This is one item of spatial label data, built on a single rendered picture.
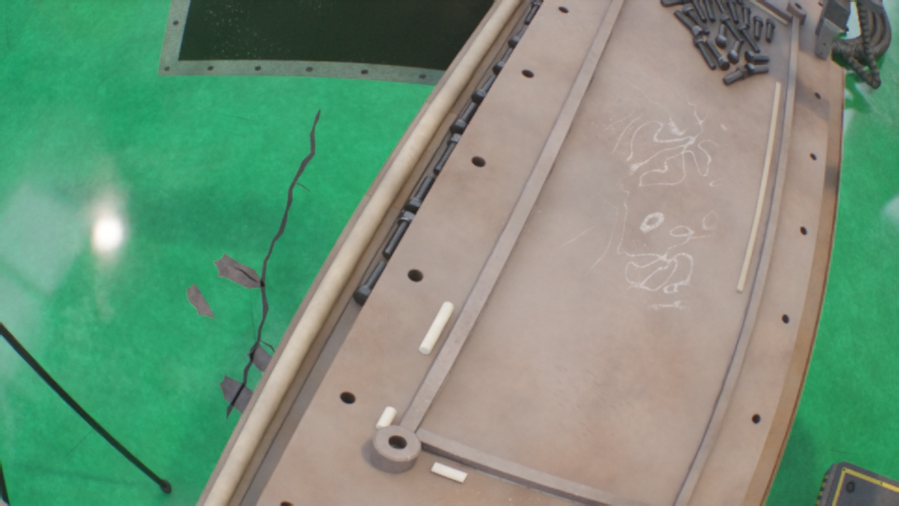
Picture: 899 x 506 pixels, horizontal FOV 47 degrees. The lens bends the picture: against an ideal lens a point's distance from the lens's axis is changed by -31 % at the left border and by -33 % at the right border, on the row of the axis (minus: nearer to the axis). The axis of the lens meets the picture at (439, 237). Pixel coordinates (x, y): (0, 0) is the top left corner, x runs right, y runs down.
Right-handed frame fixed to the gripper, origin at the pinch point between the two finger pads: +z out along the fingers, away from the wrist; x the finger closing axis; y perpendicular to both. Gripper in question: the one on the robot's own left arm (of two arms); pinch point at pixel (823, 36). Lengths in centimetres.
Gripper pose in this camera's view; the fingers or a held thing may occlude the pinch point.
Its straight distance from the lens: 186.5
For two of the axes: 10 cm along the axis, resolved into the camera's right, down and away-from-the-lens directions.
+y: -9.1, -4.1, 1.0
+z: -2.0, 6.2, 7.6
